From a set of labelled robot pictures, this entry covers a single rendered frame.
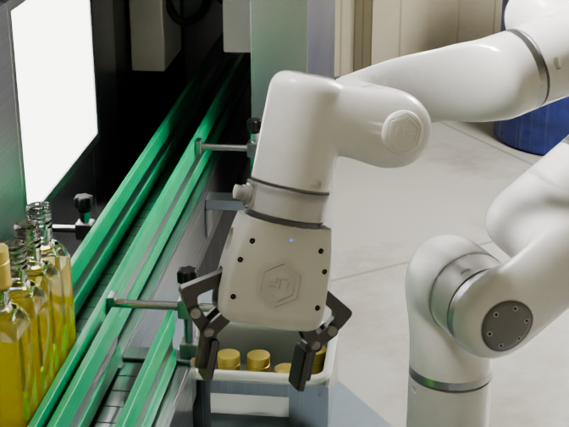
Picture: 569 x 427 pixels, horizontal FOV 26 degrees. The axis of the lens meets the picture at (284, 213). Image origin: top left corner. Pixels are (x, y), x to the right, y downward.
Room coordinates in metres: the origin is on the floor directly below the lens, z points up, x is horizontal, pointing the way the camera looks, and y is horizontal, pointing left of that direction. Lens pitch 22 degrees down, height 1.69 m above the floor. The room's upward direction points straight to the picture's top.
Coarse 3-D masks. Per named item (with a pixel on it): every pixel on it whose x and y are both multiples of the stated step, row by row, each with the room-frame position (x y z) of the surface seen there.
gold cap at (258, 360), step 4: (248, 352) 1.60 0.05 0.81; (252, 352) 1.60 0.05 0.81; (256, 352) 1.60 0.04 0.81; (260, 352) 1.60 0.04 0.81; (264, 352) 1.60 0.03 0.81; (268, 352) 1.60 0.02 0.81; (248, 356) 1.59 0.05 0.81; (252, 356) 1.58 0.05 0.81; (256, 356) 1.58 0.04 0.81; (260, 356) 1.58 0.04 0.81; (264, 356) 1.58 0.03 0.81; (268, 356) 1.59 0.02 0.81; (248, 360) 1.58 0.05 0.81; (252, 360) 1.58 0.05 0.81; (256, 360) 1.57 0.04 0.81; (260, 360) 1.57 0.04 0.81; (264, 360) 1.58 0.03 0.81; (268, 360) 1.58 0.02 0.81; (248, 364) 1.58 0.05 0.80; (252, 364) 1.58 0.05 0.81; (256, 364) 1.57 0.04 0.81; (260, 364) 1.57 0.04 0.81; (264, 364) 1.58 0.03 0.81; (268, 364) 1.58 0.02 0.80; (248, 368) 1.58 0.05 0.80; (252, 368) 1.58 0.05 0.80; (256, 368) 1.57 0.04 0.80; (260, 368) 1.57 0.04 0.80; (264, 368) 1.58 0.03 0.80; (268, 368) 1.58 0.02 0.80; (268, 372) 1.58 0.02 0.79
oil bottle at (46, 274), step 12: (48, 264) 1.31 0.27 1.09; (36, 276) 1.28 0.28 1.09; (48, 276) 1.29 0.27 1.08; (48, 288) 1.28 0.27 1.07; (60, 288) 1.32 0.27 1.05; (48, 300) 1.28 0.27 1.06; (60, 300) 1.31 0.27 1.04; (60, 312) 1.31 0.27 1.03; (60, 324) 1.31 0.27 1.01; (60, 336) 1.30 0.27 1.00; (60, 348) 1.30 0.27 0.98; (60, 360) 1.30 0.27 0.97
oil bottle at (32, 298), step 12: (24, 288) 1.23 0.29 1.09; (36, 288) 1.25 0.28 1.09; (12, 300) 1.22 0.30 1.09; (24, 300) 1.22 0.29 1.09; (36, 300) 1.23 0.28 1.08; (36, 312) 1.22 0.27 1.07; (48, 312) 1.26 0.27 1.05; (36, 324) 1.22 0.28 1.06; (48, 324) 1.26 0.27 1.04; (36, 336) 1.22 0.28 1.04; (48, 336) 1.26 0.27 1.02; (36, 348) 1.22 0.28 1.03; (48, 348) 1.25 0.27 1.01; (36, 360) 1.22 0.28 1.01; (48, 360) 1.25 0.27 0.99; (36, 372) 1.22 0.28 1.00; (48, 372) 1.25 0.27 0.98; (36, 384) 1.21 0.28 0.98; (48, 384) 1.24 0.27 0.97
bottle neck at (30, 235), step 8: (16, 224) 1.30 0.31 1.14; (24, 224) 1.31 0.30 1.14; (32, 224) 1.31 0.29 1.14; (16, 232) 1.29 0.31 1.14; (24, 232) 1.29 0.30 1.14; (32, 232) 1.29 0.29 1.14; (24, 240) 1.29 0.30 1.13; (32, 240) 1.29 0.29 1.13; (40, 240) 1.30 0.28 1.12; (32, 248) 1.29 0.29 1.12; (40, 248) 1.30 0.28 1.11; (32, 256) 1.29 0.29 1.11; (40, 256) 1.30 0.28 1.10; (32, 264) 1.29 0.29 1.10
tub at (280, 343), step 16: (224, 336) 1.65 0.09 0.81; (240, 336) 1.65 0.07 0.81; (256, 336) 1.64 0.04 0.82; (272, 336) 1.64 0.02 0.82; (288, 336) 1.64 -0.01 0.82; (336, 336) 1.60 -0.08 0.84; (240, 352) 1.64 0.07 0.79; (272, 352) 1.64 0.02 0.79; (288, 352) 1.64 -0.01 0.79; (240, 368) 1.63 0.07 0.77; (272, 368) 1.63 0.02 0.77; (320, 384) 1.49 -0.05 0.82
